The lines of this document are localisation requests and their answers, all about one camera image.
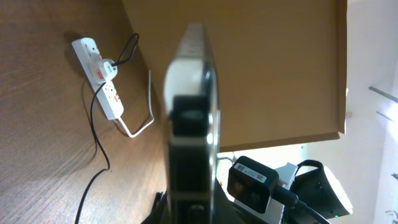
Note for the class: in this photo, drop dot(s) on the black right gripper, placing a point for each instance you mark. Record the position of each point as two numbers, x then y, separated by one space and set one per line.
274 211

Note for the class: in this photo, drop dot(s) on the white power strip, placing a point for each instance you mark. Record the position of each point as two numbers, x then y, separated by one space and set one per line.
88 53

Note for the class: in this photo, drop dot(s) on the brown cardboard board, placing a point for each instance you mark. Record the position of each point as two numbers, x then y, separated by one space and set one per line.
281 65

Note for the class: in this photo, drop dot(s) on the white USB charger plug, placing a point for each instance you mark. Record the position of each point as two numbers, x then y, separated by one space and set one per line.
104 71

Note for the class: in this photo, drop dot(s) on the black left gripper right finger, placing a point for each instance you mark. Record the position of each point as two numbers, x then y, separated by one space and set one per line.
189 161

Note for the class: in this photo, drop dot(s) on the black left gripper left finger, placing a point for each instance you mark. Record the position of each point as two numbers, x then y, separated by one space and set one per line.
159 213

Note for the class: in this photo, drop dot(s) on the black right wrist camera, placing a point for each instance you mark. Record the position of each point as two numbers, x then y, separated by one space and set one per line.
252 183

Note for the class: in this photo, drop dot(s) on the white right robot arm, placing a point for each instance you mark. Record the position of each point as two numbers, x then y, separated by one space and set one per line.
304 193

